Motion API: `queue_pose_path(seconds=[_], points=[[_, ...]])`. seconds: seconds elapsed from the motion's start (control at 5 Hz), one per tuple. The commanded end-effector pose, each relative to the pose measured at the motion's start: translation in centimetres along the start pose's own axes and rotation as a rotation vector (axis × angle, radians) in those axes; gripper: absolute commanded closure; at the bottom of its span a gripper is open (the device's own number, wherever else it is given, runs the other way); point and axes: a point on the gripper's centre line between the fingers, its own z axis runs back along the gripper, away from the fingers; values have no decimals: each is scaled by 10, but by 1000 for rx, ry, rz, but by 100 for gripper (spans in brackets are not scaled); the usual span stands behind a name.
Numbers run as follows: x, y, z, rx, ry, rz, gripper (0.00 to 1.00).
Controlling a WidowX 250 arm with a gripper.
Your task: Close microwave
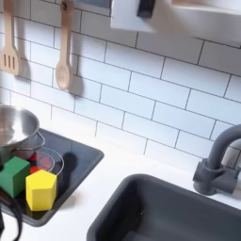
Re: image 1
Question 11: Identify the wooden slotted spatula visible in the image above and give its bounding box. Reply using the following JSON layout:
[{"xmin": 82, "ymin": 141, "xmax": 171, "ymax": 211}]
[{"xmin": 0, "ymin": 0, "xmax": 21, "ymax": 76}]

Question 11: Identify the dark grey sink basin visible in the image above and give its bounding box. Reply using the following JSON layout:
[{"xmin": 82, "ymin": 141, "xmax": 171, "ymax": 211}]
[{"xmin": 86, "ymin": 173, "xmax": 241, "ymax": 241}]

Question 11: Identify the steel pot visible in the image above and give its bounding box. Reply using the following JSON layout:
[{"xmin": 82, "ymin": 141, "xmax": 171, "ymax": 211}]
[{"xmin": 0, "ymin": 104, "xmax": 46, "ymax": 161}]

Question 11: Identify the green cube block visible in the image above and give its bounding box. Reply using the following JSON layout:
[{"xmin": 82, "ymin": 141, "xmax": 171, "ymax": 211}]
[{"xmin": 0, "ymin": 155, "xmax": 31, "ymax": 199}]

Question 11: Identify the white microwave door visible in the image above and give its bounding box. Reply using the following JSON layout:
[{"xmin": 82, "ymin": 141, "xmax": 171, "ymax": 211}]
[{"xmin": 110, "ymin": 0, "xmax": 158, "ymax": 34}]

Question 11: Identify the yellow pentagon block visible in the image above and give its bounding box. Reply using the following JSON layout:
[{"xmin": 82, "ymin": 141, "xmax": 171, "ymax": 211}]
[{"xmin": 24, "ymin": 169, "xmax": 58, "ymax": 212}]

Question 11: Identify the thin black cable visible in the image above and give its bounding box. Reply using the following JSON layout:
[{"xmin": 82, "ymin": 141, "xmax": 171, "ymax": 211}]
[{"xmin": 0, "ymin": 187, "xmax": 24, "ymax": 241}]

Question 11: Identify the dark grey tap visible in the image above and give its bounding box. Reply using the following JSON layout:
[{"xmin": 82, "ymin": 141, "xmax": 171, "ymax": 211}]
[{"xmin": 192, "ymin": 123, "xmax": 241, "ymax": 197}]

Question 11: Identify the wooden spoon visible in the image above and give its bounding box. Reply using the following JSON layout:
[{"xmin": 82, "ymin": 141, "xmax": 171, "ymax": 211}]
[{"xmin": 55, "ymin": 0, "xmax": 75, "ymax": 91}]

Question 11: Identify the black stove top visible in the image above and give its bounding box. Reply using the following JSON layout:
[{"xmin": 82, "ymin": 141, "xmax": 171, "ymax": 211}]
[{"xmin": 0, "ymin": 127, "xmax": 104, "ymax": 228}]

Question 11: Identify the white microwave body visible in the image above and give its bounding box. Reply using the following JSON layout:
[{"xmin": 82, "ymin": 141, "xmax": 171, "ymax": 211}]
[{"xmin": 152, "ymin": 0, "xmax": 241, "ymax": 49}]

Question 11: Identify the glass pot lid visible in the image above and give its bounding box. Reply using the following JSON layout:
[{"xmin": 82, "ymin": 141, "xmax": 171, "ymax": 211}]
[{"xmin": 27, "ymin": 146, "xmax": 65, "ymax": 177}]

